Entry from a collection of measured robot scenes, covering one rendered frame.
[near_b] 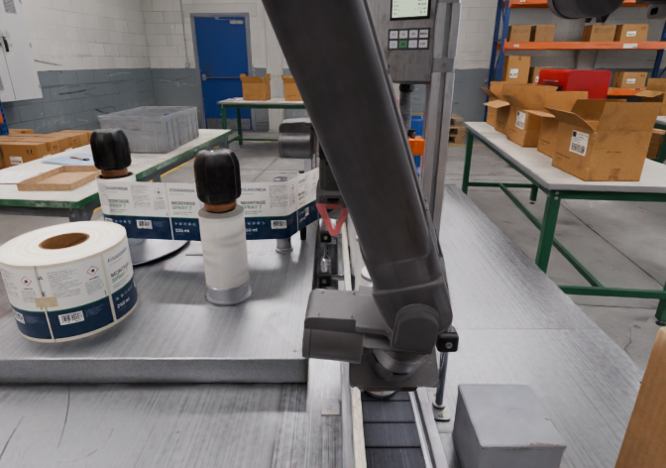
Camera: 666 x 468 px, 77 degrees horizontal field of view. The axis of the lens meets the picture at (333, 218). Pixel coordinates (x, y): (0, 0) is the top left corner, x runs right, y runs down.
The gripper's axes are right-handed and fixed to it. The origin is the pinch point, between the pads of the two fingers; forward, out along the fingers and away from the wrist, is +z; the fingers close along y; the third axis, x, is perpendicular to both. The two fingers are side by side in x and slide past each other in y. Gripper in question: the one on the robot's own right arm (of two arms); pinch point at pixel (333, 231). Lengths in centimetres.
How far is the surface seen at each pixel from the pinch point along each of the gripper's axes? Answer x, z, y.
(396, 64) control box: 12.4, -30.4, -13.6
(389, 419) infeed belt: 7.6, 13.1, 33.4
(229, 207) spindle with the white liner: -19.3, -5.9, 3.0
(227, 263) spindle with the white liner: -20.1, 4.5, 5.1
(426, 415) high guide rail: 10.3, 4.8, 40.7
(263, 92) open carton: -104, 20, -561
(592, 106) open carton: 140, -7, -159
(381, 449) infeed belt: 5.9, 13.1, 38.0
